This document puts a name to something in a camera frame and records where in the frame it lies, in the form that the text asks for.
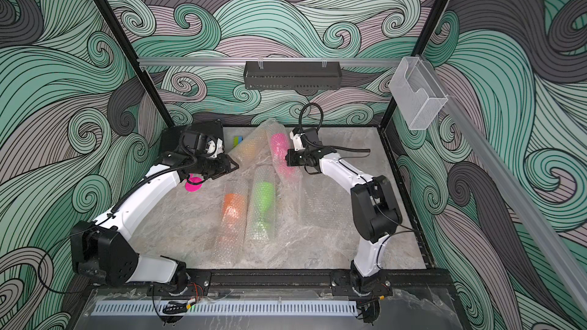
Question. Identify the white slotted cable duct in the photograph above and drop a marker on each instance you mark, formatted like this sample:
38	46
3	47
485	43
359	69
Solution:
232	308

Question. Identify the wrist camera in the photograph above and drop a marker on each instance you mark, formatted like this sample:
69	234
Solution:
198	144
304	139

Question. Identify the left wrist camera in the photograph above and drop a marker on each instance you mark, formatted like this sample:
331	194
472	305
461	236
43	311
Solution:
198	144

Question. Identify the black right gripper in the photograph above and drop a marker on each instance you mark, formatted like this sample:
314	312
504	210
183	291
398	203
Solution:
291	157

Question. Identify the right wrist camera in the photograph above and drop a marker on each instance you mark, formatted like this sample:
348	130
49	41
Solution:
304	139

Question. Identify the bubble wrapped green glass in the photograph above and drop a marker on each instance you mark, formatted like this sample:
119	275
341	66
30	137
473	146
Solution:
262	216

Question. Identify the pink wine glass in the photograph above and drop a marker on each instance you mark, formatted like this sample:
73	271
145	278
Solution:
193	183
279	144

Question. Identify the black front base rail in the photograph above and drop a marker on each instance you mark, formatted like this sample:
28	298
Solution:
338	282

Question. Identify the bubble wrapped orange glass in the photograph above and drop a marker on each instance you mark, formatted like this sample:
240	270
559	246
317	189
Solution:
230	237

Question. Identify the black ribbed case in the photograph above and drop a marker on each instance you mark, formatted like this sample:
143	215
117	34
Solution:
170	137

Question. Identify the green toy brick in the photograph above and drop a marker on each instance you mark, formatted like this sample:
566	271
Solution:
237	140

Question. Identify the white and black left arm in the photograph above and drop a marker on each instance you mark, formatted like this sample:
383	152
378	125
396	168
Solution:
100	249

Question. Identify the black wall tray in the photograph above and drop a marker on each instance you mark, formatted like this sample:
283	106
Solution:
298	75

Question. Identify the clear acrylic wall bin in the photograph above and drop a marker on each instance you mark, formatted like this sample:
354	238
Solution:
417	91

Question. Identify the aluminium right rail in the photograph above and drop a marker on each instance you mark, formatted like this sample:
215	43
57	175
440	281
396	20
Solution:
468	117

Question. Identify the bubble wrapped yellow glass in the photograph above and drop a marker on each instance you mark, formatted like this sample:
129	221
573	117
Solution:
246	152

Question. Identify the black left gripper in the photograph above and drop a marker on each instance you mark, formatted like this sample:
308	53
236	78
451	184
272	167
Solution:
224	166

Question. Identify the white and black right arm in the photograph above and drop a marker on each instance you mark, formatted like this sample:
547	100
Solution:
376	213

